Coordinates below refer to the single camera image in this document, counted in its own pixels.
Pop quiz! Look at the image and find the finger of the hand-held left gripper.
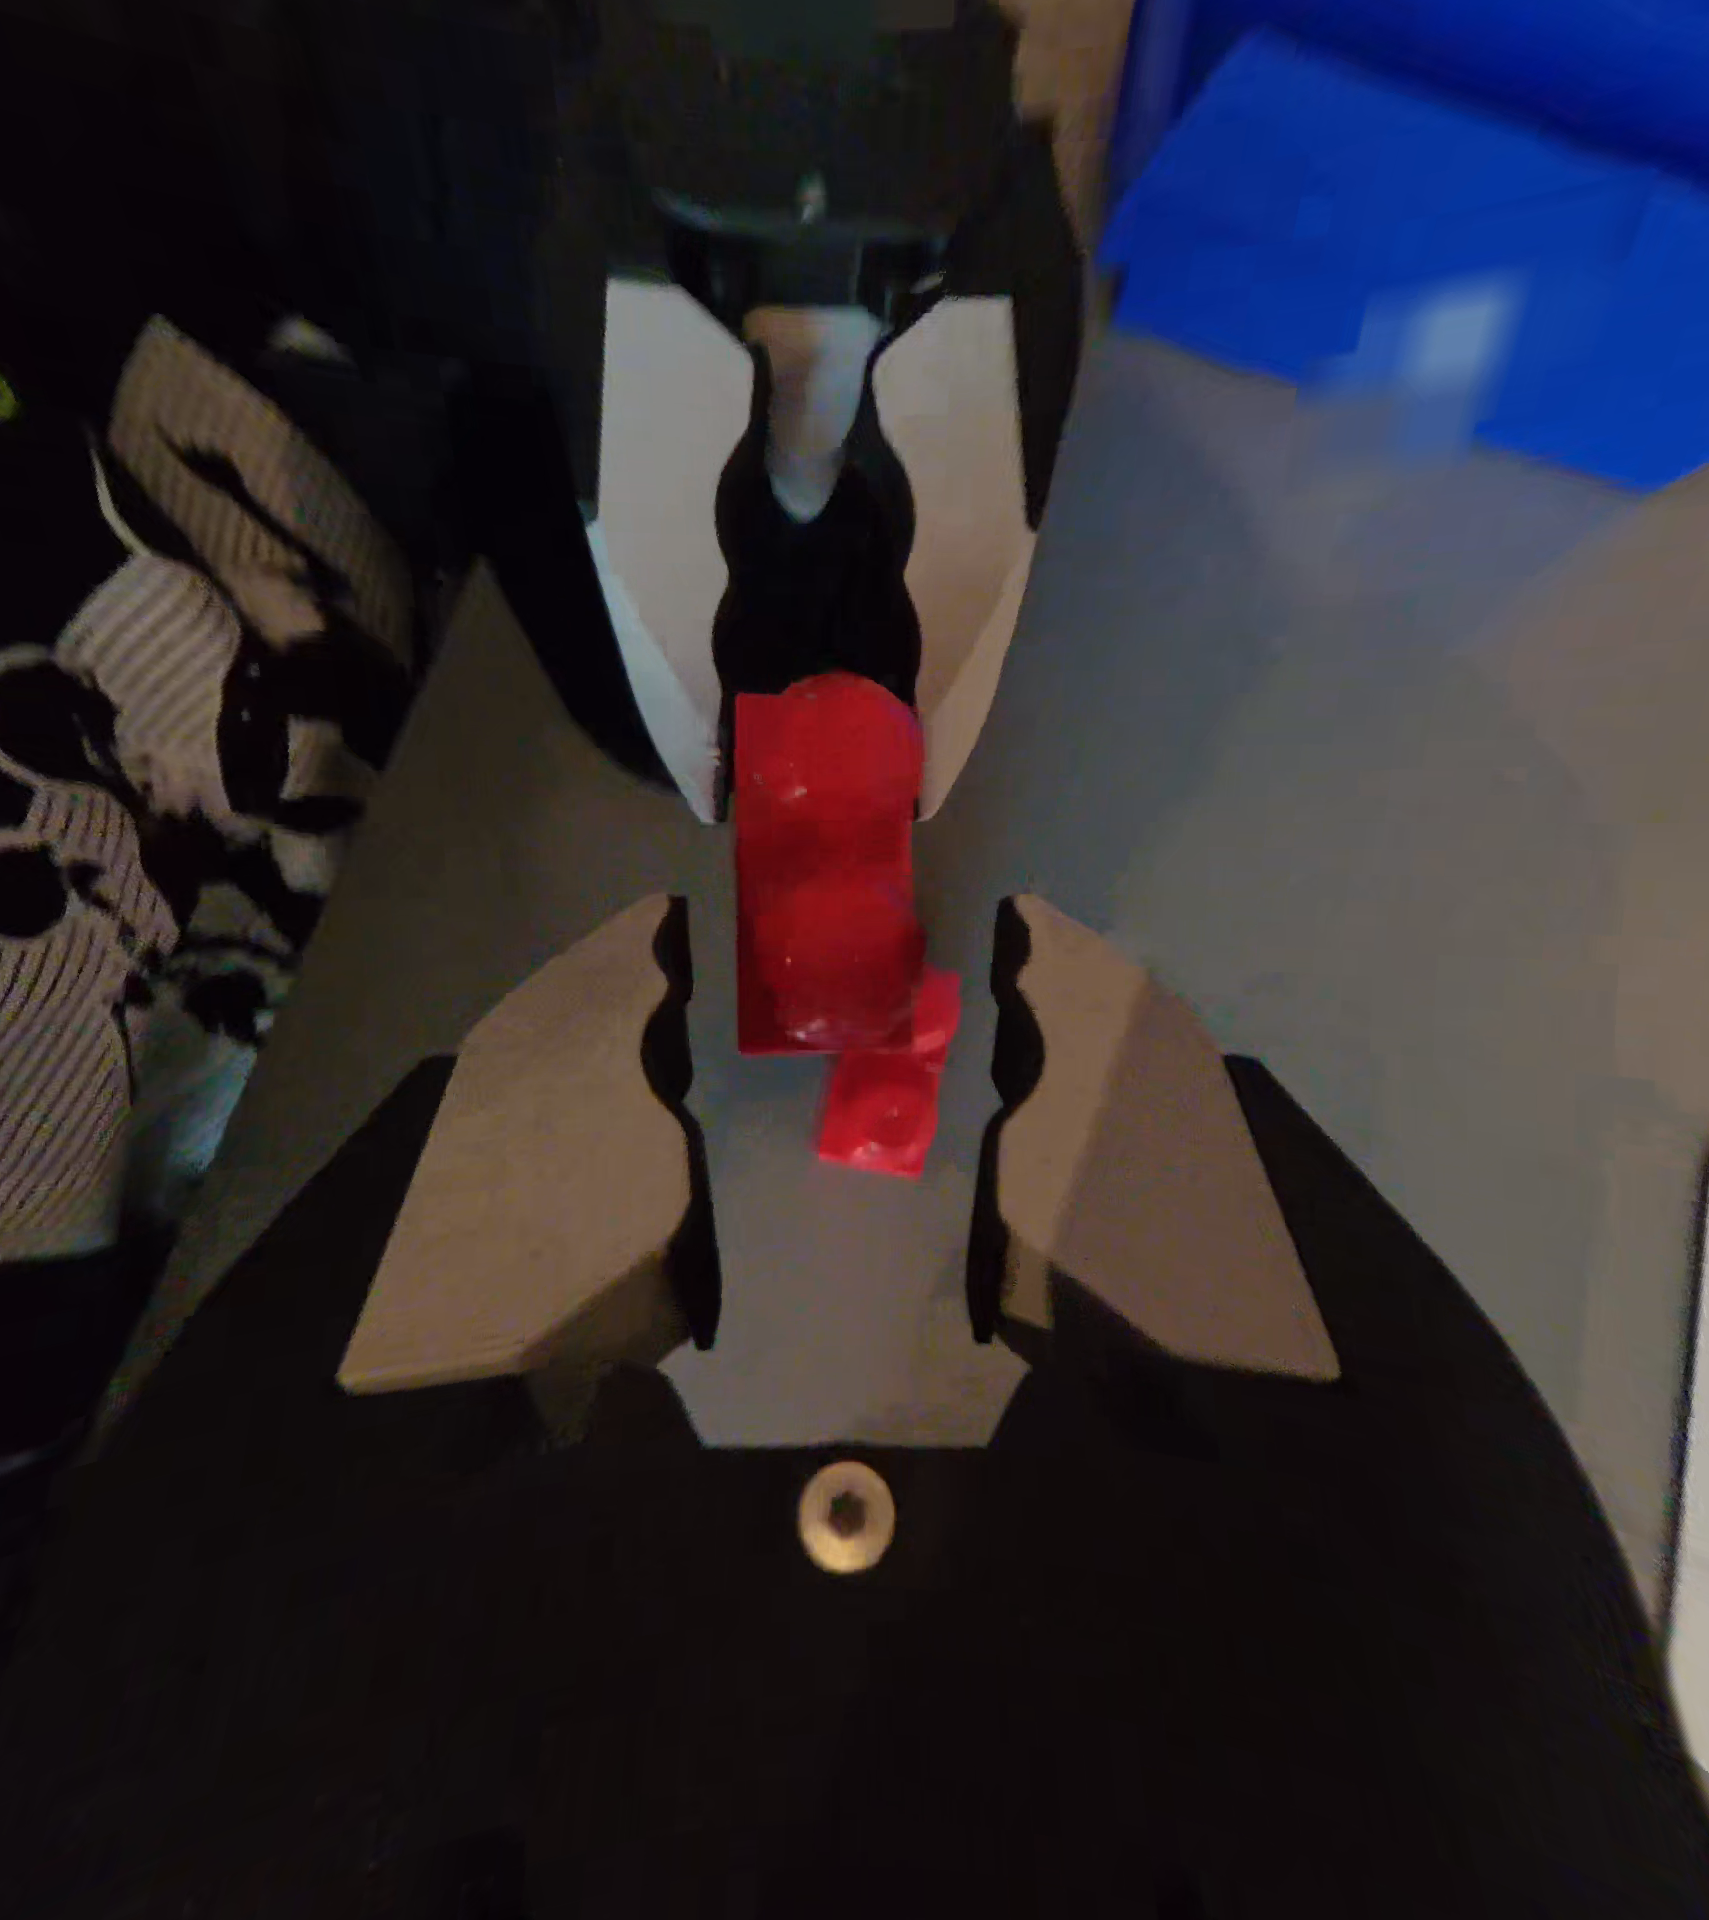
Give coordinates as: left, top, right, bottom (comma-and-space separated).
584, 275, 773, 821
860, 291, 1043, 818

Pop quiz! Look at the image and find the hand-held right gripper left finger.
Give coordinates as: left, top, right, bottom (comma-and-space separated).
339, 893, 724, 1398

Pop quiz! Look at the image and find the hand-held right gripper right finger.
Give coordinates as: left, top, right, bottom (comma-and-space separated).
968, 893, 1345, 1385

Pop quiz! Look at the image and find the red single-stud mega block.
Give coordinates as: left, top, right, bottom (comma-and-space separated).
810, 966, 966, 1182

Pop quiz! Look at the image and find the red two-stud mega block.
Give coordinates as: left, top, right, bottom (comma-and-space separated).
732, 671, 935, 1056

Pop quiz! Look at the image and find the blue bin with white label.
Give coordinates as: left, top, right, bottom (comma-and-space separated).
1095, 0, 1709, 494

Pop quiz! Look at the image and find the person's patterned garment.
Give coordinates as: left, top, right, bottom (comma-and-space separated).
0, 300, 443, 1298

